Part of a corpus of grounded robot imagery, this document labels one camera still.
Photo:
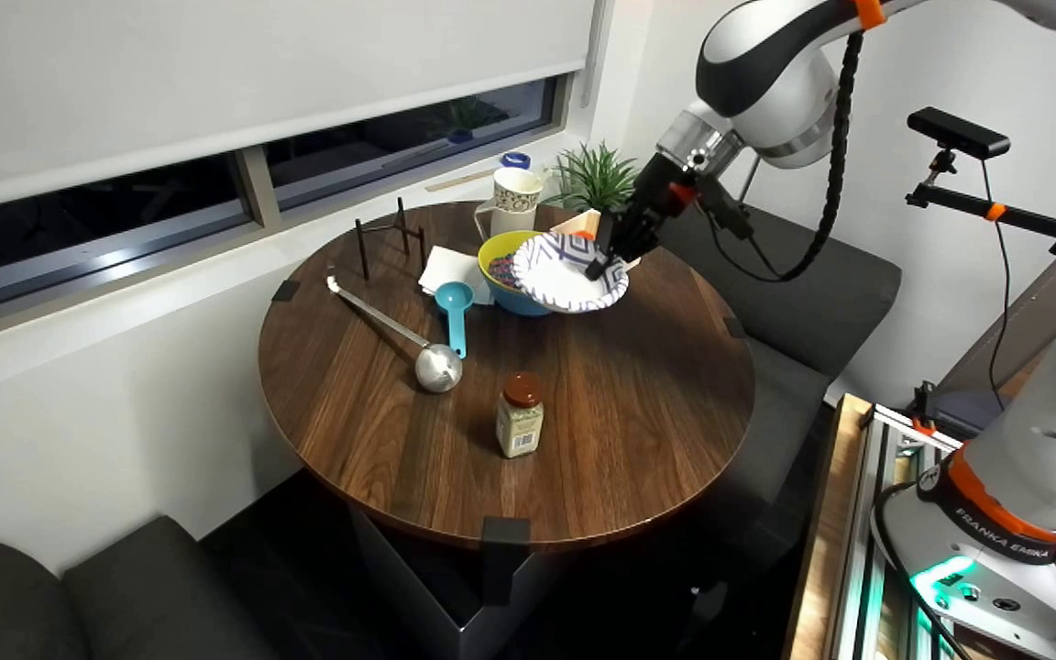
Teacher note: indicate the yellow bowl with blue outside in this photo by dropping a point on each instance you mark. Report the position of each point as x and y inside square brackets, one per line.
[502, 266]

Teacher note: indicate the stack of patterned white bowls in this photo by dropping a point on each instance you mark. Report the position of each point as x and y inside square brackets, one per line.
[565, 275]

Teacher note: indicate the wooden stick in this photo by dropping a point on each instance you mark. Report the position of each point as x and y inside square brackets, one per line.
[459, 181]

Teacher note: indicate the blue measuring scoop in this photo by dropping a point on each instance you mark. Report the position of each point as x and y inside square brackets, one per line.
[455, 307]

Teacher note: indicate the white roller blind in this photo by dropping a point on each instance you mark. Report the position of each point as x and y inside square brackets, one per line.
[216, 73]

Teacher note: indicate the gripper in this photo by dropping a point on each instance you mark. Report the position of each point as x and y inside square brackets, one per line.
[661, 188]

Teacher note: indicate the beige wedge-shaped object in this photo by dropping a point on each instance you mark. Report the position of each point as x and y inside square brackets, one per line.
[583, 224]

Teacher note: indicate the grey bench seat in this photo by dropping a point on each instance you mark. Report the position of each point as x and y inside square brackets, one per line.
[79, 596]
[812, 293]

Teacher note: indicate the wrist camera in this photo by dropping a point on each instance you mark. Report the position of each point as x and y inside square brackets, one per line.
[722, 206]

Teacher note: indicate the metal ladle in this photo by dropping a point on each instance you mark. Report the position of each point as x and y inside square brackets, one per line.
[436, 367]

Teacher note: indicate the spice jar with brown lid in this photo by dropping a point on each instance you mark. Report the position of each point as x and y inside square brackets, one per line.
[520, 422]

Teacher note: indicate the white napkin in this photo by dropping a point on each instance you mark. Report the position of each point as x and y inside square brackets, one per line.
[447, 268]

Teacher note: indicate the blue lid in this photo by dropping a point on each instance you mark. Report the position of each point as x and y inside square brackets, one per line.
[516, 160]

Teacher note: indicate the camera on mount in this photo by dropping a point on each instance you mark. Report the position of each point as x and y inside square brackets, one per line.
[959, 133]

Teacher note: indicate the white patterned mug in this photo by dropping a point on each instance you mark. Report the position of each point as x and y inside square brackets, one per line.
[514, 197]

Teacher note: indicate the green potted plant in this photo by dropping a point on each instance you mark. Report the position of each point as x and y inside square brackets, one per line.
[594, 179]

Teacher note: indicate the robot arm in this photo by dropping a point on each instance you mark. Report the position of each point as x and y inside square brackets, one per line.
[1037, 431]

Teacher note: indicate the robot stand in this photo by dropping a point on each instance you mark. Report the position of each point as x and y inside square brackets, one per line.
[835, 550]

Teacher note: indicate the window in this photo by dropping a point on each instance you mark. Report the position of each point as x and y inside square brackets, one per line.
[125, 215]

